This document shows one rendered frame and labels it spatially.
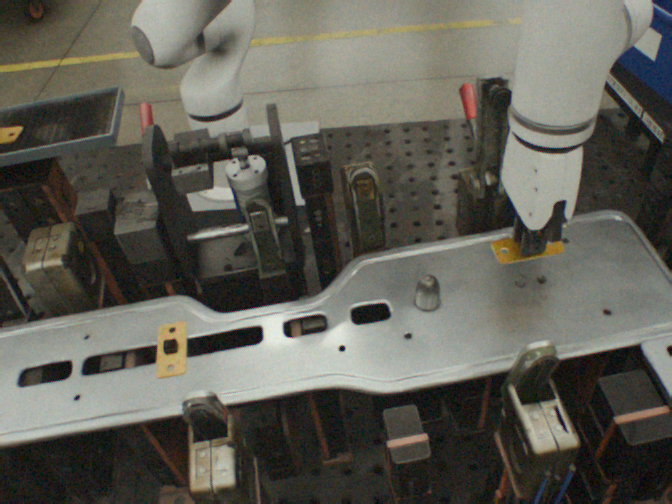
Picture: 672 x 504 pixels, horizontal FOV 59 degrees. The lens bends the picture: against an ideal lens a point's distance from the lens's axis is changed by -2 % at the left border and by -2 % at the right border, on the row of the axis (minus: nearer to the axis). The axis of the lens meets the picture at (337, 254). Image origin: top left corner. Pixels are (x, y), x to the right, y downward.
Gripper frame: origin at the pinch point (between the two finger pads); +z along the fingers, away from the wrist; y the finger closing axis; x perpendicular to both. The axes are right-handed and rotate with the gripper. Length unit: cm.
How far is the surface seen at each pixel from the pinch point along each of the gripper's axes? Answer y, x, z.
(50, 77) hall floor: -288, -160, 110
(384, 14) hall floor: -292, 40, 110
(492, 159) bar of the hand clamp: -14.5, 0.2, -0.2
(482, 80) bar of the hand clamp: -16.2, -1.5, -11.9
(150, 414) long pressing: 9, -49, 10
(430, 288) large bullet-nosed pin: 1.1, -12.7, 5.5
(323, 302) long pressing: -3.2, -26.2, 9.6
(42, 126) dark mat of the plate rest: -34, -63, -6
